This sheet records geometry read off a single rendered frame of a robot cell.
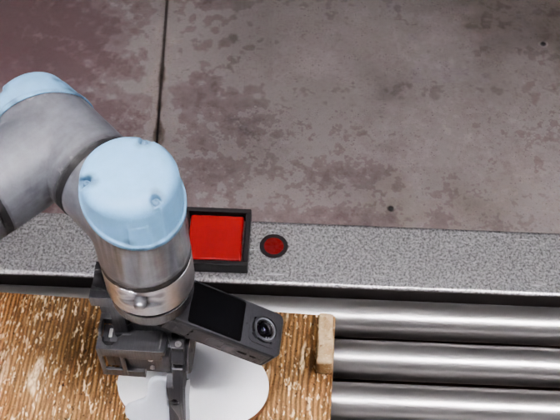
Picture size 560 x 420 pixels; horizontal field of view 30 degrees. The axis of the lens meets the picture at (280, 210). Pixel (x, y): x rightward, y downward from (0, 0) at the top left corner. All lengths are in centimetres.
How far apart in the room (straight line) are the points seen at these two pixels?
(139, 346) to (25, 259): 30
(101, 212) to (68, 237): 45
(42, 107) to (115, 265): 14
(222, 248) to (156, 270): 35
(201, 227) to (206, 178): 120
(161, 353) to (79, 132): 22
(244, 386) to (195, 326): 17
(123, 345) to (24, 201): 18
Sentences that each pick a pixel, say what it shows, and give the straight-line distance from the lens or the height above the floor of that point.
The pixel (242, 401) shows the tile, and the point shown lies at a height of 95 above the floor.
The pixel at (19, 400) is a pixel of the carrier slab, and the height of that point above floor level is 94.
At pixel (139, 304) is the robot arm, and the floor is 118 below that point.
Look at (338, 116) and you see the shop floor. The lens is 249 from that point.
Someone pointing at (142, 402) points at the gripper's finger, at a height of 100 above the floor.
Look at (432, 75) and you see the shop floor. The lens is 260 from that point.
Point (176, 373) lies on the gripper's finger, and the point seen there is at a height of 106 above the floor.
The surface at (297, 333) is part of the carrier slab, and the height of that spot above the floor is 94.
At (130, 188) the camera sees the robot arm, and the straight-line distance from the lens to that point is 76.
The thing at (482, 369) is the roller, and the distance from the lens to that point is 112.
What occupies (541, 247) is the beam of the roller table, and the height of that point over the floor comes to 92.
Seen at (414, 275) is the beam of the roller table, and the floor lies 92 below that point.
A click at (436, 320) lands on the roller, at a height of 92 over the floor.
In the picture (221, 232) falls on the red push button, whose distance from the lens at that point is 117.
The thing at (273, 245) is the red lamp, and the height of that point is 92.
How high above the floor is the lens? 190
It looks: 55 degrees down
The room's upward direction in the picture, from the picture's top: 1 degrees clockwise
